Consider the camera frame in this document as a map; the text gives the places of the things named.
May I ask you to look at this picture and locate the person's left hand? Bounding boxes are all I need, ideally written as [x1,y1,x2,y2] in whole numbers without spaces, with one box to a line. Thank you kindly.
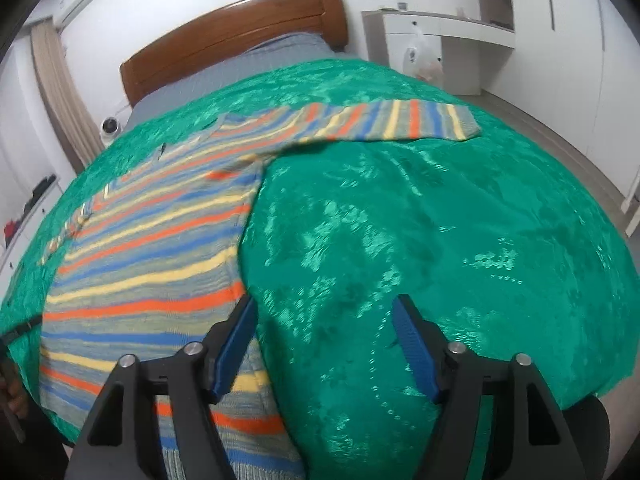
[0,372,31,419]

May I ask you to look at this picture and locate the wooden headboard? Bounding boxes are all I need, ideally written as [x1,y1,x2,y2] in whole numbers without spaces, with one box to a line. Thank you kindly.
[119,0,349,108]

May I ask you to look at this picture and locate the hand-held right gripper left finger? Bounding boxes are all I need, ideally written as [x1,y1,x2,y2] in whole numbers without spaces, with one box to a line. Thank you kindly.
[67,294,261,480]

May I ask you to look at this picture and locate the striped knit sweater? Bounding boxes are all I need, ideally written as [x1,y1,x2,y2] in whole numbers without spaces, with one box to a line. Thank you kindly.
[37,99,483,480]

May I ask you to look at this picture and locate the dark clothes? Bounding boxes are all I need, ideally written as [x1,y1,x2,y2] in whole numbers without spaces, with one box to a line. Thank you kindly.
[22,174,57,213]

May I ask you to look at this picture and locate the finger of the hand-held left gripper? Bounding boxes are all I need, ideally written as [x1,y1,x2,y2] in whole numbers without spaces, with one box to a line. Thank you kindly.
[4,316,44,345]

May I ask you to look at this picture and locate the small white fan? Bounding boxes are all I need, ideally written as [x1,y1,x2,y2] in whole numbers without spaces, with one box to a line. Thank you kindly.
[97,116,123,148]

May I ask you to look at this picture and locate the white plastic bag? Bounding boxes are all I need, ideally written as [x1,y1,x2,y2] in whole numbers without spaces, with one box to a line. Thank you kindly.
[400,27,446,88]

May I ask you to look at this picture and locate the beige curtain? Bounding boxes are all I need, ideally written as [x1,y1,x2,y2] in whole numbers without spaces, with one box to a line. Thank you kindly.
[30,22,106,173]

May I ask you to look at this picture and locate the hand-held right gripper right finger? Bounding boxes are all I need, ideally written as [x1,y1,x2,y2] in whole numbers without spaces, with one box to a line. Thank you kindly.
[391,294,588,480]

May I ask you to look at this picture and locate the white wardrobe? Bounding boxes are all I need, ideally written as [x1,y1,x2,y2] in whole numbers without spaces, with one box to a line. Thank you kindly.
[472,0,640,201]

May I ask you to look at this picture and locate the grey bed sheet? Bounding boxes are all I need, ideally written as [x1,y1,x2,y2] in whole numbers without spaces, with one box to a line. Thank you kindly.
[122,31,361,133]

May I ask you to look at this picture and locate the white desk cabinet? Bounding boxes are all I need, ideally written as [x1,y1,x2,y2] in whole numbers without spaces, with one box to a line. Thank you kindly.
[361,7,516,97]

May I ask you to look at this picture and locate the low white cabinet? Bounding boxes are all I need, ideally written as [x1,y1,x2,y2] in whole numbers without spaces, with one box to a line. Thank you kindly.
[0,172,66,281]

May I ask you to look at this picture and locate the green satin blanket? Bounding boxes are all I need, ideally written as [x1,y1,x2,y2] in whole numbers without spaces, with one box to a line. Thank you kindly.
[0,57,633,480]

